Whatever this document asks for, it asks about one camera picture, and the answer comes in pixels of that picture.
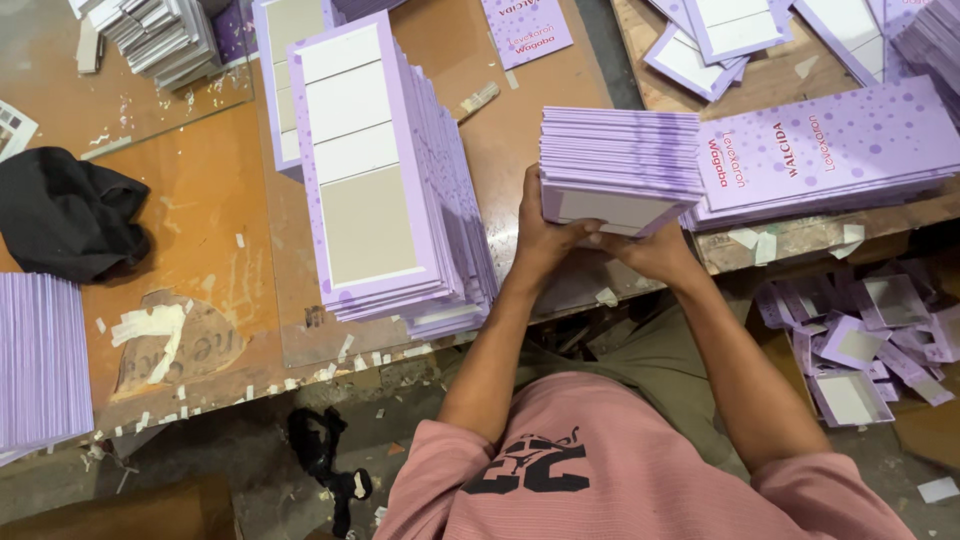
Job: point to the person's left hand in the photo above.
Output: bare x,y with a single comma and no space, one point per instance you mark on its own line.
536,244

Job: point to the person's right hand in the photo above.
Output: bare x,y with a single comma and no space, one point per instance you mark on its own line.
652,253

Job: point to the small stack of purple cards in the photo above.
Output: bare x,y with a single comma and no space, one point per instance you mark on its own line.
619,161

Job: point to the olive trousers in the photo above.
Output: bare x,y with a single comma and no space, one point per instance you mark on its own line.
660,360

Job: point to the glue-covered brush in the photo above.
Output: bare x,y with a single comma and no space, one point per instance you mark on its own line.
476,101

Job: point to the tall stack white-panelled purple boards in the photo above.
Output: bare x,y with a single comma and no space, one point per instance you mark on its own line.
375,172

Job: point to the stack of long printed purple boards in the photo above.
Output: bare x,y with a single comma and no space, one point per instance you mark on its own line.
825,154

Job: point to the single printed purple card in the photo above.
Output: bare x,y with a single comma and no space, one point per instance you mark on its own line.
526,30

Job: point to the heap of purple scrap boxes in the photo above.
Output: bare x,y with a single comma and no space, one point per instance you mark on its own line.
862,345

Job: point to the pink printed shirt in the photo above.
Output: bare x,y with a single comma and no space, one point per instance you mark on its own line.
615,480

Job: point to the loose pile of purple trays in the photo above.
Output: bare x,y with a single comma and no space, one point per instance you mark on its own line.
750,34

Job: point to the low stack grey-panelled purple boards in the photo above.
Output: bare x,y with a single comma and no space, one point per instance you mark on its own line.
276,90

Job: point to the white paper scrap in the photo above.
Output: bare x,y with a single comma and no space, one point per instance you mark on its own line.
939,490

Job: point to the stack of grey white boards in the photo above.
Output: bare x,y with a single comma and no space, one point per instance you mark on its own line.
161,37

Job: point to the glass pane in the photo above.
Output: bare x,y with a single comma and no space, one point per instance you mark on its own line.
90,105

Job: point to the black cloth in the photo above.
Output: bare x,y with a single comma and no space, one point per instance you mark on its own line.
67,214

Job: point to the brown cardboard box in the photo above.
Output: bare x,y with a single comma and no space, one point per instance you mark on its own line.
112,514

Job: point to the stack of purple board edges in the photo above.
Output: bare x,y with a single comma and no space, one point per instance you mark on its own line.
41,360

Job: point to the colour swatch sheet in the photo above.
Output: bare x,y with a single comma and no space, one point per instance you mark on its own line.
11,129

